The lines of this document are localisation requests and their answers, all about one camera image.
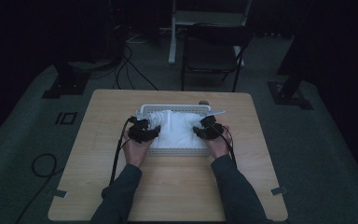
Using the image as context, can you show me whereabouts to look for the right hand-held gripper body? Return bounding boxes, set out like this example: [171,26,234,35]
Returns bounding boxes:
[199,108,227,141]

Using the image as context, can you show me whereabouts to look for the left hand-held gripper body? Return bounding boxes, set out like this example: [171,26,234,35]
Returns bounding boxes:
[127,109,157,145]

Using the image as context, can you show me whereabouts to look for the white cloth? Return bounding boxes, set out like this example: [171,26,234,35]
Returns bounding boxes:
[146,109,208,150]

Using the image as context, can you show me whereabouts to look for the white perforated plastic basket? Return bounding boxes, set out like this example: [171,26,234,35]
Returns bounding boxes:
[139,104,213,158]

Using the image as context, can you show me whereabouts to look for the person's right hand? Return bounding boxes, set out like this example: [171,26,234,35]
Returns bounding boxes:
[202,125,233,161]

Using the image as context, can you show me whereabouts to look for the person's left hand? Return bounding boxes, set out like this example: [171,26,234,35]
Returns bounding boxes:
[122,135,154,169]

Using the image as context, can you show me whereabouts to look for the black folding chair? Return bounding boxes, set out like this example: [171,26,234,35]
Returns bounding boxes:
[180,22,255,93]

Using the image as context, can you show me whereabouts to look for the black stand base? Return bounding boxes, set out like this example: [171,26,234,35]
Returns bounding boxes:
[267,0,315,111]
[41,61,91,100]

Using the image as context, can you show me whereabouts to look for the dark equipment rack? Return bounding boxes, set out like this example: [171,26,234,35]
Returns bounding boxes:
[87,0,129,64]

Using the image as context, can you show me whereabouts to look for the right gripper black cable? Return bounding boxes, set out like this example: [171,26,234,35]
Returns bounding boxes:
[207,119,238,170]

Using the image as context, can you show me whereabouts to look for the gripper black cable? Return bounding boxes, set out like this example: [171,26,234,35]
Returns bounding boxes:
[207,119,238,170]
[108,116,138,187]

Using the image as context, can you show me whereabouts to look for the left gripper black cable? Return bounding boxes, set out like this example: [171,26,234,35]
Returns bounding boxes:
[108,116,138,187]

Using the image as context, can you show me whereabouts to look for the black floor cables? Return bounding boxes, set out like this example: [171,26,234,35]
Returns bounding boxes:
[113,45,160,91]

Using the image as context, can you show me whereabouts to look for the white metal desk frame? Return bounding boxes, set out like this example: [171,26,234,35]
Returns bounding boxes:
[167,0,254,67]

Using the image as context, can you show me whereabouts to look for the black looped floor cable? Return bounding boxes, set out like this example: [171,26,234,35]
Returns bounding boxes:
[13,152,65,224]

